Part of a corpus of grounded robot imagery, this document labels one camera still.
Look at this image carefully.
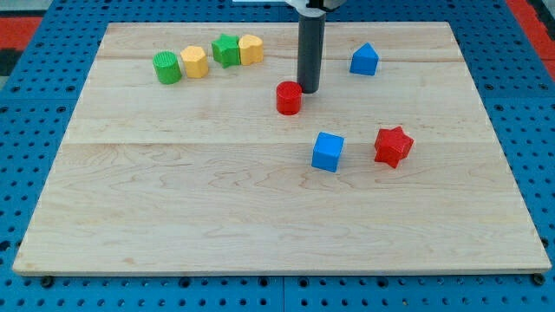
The red cylinder block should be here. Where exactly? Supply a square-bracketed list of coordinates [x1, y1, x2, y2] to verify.
[276, 81, 303, 115]

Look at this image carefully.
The green star block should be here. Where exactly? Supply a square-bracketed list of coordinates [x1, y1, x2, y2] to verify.
[212, 34, 241, 68]

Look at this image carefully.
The yellow hexagon block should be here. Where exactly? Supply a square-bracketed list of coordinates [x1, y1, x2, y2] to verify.
[180, 46, 209, 78]

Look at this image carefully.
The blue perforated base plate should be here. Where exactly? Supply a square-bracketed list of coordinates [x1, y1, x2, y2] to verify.
[1, 0, 554, 311]

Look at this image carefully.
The red star block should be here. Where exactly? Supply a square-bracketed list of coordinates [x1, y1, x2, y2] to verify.
[374, 127, 414, 168]

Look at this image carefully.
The blue triangle block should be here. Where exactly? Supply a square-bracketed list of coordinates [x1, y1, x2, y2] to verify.
[349, 42, 380, 75]

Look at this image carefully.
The light wooden board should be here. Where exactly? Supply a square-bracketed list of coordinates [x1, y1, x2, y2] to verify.
[13, 22, 552, 276]

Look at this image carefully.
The yellow heart block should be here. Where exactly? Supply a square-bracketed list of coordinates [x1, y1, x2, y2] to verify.
[238, 35, 264, 66]

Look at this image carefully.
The green cylinder block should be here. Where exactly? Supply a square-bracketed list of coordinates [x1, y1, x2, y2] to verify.
[153, 51, 182, 84]

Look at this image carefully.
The blue cube block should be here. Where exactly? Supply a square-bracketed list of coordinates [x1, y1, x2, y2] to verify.
[311, 132, 344, 172]

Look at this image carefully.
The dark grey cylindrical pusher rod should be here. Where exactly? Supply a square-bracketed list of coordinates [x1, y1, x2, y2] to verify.
[297, 10, 326, 94]

